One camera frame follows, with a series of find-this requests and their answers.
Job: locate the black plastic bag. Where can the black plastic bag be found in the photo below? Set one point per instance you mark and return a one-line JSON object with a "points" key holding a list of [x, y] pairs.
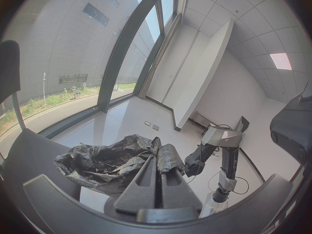
{"points": [[97, 160]]}

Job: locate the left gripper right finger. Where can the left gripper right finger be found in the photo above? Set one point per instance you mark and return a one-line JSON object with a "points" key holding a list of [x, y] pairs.
{"points": [[175, 194]]}

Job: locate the window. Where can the window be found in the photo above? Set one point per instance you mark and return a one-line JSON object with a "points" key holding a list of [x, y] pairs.
{"points": [[109, 77]]}

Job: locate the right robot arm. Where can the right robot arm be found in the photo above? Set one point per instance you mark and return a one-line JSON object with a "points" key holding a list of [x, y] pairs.
{"points": [[224, 138]]}

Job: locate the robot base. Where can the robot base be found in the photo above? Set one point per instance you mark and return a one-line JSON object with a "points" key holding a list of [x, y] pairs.
{"points": [[214, 207]]}

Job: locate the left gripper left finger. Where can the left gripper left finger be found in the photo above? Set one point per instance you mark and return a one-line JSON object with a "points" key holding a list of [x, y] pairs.
{"points": [[143, 189]]}

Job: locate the dark grey white-legged chair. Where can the dark grey white-legged chair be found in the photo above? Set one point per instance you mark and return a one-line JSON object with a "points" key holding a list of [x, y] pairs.
{"points": [[31, 152]]}

